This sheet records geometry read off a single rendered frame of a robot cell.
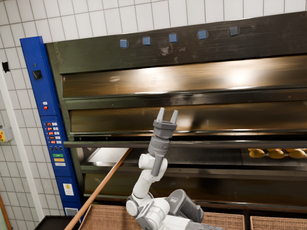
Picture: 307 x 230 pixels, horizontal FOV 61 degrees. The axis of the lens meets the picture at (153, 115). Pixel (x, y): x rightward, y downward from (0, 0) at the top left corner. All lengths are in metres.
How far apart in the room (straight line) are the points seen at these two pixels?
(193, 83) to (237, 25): 0.40
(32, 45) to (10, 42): 0.20
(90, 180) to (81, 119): 0.51
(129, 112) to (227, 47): 0.75
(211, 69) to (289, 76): 0.43
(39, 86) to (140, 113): 0.74
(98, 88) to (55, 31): 0.46
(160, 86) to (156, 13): 0.43
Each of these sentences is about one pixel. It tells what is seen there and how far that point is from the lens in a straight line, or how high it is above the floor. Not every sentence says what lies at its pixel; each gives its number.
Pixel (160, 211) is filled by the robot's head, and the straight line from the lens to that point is 0.95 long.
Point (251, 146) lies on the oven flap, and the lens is 1.57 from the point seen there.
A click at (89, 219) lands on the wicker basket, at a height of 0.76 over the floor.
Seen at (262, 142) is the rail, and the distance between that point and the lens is 1.57.
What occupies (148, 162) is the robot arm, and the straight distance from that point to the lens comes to 1.17.
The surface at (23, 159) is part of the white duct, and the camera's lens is 2.37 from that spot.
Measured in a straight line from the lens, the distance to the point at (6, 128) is 2.32.
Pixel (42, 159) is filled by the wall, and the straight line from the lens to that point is 2.28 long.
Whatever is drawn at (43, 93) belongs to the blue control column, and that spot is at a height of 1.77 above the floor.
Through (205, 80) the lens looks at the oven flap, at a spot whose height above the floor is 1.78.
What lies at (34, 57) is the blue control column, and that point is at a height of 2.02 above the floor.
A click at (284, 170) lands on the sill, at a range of 1.83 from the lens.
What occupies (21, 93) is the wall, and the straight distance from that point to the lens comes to 2.16.
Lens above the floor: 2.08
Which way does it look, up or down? 17 degrees down
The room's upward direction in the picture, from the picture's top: 7 degrees counter-clockwise
